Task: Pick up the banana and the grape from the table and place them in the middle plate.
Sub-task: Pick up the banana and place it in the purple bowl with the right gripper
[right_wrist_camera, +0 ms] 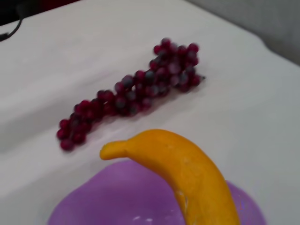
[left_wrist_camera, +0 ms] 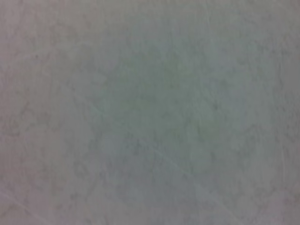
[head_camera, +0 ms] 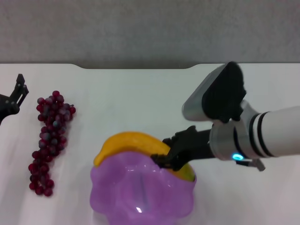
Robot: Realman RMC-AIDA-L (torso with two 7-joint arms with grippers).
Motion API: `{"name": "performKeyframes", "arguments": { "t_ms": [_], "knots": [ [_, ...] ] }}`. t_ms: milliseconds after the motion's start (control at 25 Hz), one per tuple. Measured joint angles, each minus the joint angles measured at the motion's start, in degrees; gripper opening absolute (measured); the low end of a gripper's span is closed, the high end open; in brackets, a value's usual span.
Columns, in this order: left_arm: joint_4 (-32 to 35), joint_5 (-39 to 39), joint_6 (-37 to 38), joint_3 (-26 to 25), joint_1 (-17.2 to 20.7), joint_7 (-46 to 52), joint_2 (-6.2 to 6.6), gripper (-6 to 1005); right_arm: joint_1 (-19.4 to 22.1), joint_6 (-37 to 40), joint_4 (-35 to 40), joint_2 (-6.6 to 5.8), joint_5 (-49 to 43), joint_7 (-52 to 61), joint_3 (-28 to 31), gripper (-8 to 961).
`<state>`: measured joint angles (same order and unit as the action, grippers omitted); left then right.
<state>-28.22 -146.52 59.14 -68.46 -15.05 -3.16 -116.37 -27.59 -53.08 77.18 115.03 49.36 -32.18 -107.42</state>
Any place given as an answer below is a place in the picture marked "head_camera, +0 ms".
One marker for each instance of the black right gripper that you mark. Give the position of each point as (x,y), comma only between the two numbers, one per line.
(197,146)

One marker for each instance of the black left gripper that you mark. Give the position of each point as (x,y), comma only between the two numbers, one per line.
(8,107)

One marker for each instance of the yellow banana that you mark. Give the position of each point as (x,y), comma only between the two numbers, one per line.
(131,140)

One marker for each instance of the dark red grape bunch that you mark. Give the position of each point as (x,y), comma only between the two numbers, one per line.
(49,136)

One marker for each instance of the purple wavy plastic bowl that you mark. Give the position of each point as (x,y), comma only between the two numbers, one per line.
(140,189)

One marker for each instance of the grey wrist connector plug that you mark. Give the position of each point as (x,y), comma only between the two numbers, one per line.
(254,163)

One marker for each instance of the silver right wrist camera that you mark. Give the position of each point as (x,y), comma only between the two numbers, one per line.
(211,93)

